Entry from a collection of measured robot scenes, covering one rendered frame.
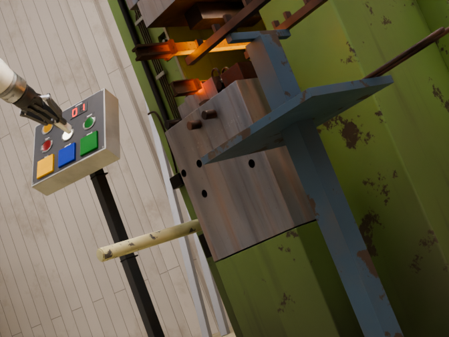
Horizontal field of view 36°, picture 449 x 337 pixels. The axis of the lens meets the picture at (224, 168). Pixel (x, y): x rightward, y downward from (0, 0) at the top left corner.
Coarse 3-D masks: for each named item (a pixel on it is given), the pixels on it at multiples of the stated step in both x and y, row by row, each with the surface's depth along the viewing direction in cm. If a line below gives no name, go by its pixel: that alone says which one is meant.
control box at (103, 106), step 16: (96, 96) 251; (112, 96) 253; (64, 112) 257; (80, 112) 251; (96, 112) 247; (112, 112) 249; (80, 128) 247; (96, 128) 242; (112, 128) 244; (64, 144) 248; (112, 144) 239; (80, 160) 239; (96, 160) 239; (112, 160) 240; (32, 176) 250; (48, 176) 245; (64, 176) 244; (80, 176) 245; (48, 192) 251
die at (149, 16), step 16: (144, 0) 230; (160, 0) 224; (176, 0) 220; (192, 0) 224; (208, 0) 229; (224, 0) 235; (240, 0) 240; (144, 16) 232; (160, 16) 227; (176, 16) 232
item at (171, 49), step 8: (168, 40) 168; (224, 40) 180; (136, 48) 163; (144, 48) 165; (152, 48) 166; (160, 48) 167; (168, 48) 168; (176, 48) 168; (184, 48) 171; (192, 48) 172; (216, 48) 178; (224, 48) 181; (232, 48) 183; (240, 48) 186; (144, 56) 163; (152, 56) 165; (160, 56) 167; (168, 56) 169
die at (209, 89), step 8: (208, 80) 215; (216, 80) 214; (208, 88) 215; (216, 88) 213; (192, 96) 221; (200, 96) 219; (208, 96) 216; (184, 104) 225; (192, 104) 222; (184, 112) 225
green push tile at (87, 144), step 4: (92, 132) 241; (96, 132) 240; (88, 136) 241; (92, 136) 240; (96, 136) 239; (80, 140) 243; (84, 140) 242; (88, 140) 240; (92, 140) 239; (96, 140) 238; (80, 144) 242; (84, 144) 240; (88, 144) 239; (92, 144) 238; (96, 144) 237; (80, 148) 241; (84, 148) 239; (88, 148) 238; (92, 148) 237; (96, 148) 237; (80, 152) 240; (84, 152) 238; (88, 152) 238
